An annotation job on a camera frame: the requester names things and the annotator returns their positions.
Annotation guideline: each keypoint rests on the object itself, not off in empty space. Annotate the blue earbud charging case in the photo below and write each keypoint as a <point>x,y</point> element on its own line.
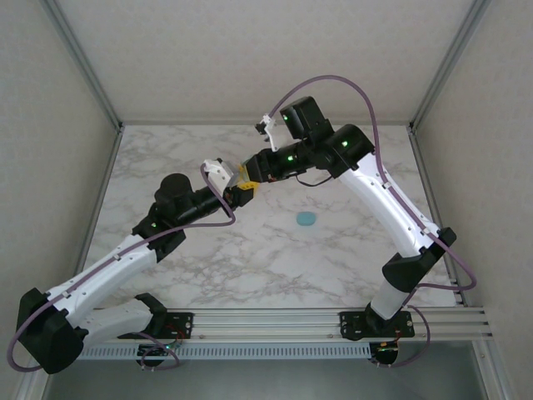
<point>306,218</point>

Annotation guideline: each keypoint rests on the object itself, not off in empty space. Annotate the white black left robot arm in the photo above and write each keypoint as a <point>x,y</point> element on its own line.
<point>112,266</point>

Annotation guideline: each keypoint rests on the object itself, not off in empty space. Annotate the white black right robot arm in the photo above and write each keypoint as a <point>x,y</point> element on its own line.
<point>395,200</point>

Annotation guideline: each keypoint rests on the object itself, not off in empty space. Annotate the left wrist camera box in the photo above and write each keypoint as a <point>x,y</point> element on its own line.
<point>216,171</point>

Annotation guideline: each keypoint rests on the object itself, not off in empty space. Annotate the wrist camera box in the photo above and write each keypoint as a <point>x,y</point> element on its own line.
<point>271,133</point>
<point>216,171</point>

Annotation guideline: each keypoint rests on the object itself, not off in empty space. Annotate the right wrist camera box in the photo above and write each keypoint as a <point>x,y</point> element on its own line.
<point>271,133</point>

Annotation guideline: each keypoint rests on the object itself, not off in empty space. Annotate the aluminium frame crossbar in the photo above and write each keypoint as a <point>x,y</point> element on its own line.
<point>187,123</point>

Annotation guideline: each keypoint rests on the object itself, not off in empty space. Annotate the aluminium table side rail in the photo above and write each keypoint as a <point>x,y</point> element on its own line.
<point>109,162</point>
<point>421,158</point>

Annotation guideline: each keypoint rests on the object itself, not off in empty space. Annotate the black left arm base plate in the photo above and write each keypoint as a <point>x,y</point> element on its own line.
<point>181,329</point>

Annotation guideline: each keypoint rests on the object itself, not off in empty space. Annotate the aluminium mounting rail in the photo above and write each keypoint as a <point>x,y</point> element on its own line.
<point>266,325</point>

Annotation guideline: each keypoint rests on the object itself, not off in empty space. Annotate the aluminium frame post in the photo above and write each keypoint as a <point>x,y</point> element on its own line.
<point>493,371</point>
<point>31,388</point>
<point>446,66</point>
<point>85,66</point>

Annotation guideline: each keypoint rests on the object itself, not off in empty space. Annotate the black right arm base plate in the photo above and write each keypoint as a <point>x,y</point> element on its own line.
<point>354,327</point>

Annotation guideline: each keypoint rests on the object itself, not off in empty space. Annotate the aluminium lower frame post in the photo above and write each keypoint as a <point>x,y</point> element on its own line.
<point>31,388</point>
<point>493,371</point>

